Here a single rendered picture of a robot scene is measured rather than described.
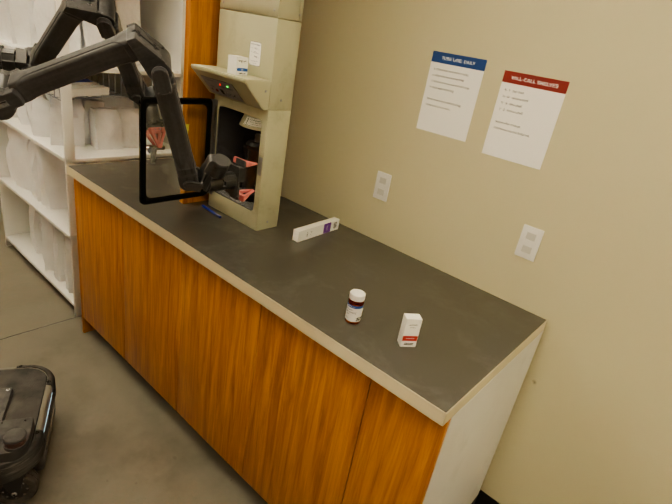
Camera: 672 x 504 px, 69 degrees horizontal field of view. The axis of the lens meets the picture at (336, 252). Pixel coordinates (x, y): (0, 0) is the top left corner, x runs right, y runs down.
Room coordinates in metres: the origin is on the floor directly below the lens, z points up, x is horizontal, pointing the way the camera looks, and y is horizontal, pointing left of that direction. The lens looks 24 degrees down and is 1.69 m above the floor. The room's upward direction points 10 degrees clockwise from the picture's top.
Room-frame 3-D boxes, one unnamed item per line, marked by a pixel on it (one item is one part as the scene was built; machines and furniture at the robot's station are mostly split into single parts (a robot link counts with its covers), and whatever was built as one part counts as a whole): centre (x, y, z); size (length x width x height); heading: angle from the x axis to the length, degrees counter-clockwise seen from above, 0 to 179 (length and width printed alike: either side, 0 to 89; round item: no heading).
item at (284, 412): (1.81, 0.27, 0.45); 2.05 x 0.67 x 0.90; 53
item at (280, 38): (1.97, 0.38, 1.33); 0.32 x 0.25 x 0.77; 53
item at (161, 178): (1.82, 0.67, 1.19); 0.30 x 0.01 x 0.40; 144
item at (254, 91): (1.82, 0.49, 1.46); 0.32 x 0.12 x 0.10; 53
